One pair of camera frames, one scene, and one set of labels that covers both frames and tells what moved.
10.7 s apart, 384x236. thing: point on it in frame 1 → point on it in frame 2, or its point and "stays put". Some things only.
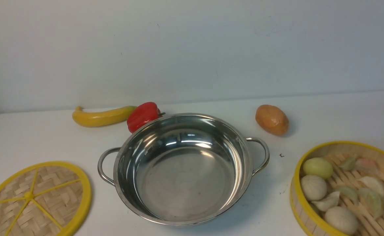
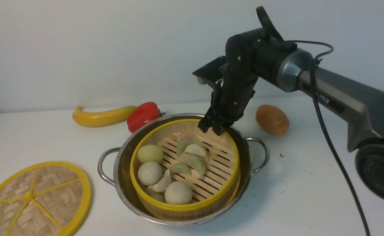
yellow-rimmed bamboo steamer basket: [344, 188] → [181, 171]
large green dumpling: [375, 203] → [198, 164]
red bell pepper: [142, 114] stays put
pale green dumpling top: [349, 165] → [182, 145]
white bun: [314, 188] → [149, 173]
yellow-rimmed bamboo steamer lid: [46, 198] stays put
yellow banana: [101, 116] stays put
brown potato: [273, 119] stays put
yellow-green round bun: [320, 167] → [150, 153]
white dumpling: [331, 201] → [163, 184]
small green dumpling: [351, 192] → [180, 167]
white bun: [341, 220] → [178, 193]
